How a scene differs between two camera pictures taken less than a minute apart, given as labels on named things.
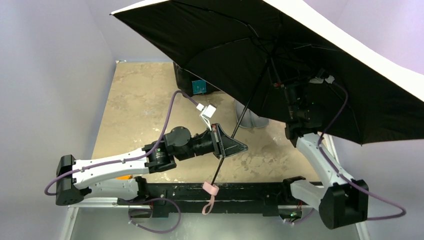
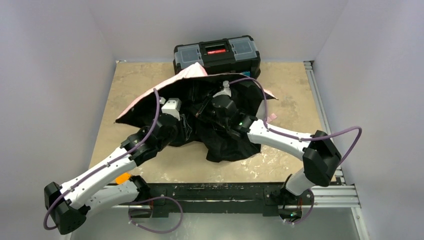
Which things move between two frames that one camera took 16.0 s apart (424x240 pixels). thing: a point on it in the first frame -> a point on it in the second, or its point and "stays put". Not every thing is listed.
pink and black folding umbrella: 290,67 -> 198,127
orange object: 128,177 stays put
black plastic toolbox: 190,84 -> 238,55
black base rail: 270,195 stays put
